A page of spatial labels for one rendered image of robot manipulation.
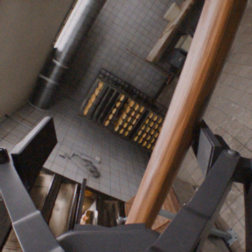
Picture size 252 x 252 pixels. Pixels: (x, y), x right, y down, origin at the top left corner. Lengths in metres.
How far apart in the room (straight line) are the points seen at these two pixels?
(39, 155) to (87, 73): 5.10
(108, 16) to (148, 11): 1.01
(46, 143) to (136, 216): 0.12
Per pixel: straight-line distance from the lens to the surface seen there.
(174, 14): 4.94
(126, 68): 5.24
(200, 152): 0.17
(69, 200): 2.03
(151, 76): 5.37
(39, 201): 1.90
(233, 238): 2.27
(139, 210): 0.21
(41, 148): 0.18
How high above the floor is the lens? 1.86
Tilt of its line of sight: 16 degrees down
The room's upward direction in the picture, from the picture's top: 61 degrees counter-clockwise
